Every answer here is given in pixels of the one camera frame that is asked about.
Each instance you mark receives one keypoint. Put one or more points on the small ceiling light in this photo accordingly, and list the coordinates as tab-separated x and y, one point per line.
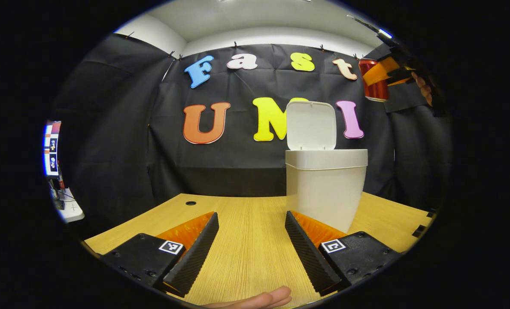
386	33

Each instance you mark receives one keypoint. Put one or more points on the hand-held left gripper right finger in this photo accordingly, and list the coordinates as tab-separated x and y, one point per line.
306	251

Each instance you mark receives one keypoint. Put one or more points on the computer monitor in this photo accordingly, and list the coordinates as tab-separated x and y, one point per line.
52	148

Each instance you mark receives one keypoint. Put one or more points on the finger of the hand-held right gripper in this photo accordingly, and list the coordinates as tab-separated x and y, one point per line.
379	73

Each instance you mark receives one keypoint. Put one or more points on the black backdrop cloth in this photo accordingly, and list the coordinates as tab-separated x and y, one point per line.
122	128

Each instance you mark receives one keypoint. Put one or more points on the white desktop garbage bin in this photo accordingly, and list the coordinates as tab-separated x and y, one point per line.
323	189

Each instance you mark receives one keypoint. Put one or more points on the white side table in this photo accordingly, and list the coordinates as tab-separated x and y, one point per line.
72	210

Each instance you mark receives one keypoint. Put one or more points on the red pop can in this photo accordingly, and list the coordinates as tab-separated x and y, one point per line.
375	88

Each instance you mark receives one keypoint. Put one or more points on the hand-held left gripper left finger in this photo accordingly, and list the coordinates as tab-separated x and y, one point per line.
195	255

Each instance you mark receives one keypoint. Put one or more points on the wooden desktop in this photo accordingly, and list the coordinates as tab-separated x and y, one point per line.
246	240

